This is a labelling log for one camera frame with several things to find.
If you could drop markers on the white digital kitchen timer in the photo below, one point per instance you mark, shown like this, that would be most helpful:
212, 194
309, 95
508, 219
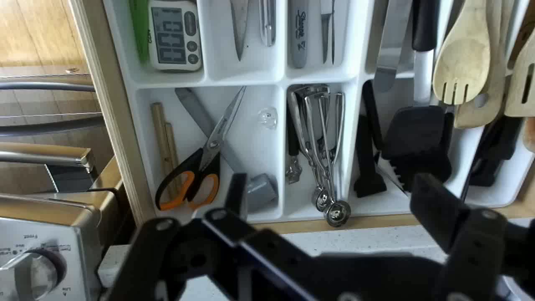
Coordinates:
174, 38

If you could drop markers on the wooden slotted spoon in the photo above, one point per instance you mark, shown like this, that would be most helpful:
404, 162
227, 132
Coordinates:
463, 60

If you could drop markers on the wooden spatula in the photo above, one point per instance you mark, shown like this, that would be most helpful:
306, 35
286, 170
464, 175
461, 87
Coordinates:
520, 98

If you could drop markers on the stainless steel toaster oven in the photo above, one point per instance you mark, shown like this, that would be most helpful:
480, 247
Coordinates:
50, 247

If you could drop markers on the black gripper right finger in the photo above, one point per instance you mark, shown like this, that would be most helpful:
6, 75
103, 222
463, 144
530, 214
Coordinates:
480, 242

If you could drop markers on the wooden chopsticks pair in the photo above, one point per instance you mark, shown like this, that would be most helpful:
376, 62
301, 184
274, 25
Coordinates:
164, 137

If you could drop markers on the grey marker pen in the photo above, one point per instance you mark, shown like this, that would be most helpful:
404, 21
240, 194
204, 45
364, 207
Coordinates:
297, 32

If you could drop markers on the orange handled scissors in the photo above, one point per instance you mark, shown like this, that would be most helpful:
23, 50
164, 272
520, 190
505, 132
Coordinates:
195, 180

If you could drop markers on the metal cookie scoop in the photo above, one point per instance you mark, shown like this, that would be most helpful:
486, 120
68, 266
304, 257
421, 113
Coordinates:
317, 117

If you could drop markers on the black slotted spatula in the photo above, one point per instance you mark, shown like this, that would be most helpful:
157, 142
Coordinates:
418, 140

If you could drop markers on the white drawer organizer tray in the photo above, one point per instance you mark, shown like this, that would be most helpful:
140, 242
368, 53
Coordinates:
255, 142

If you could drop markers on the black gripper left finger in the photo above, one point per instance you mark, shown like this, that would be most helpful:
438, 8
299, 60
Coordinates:
240, 261

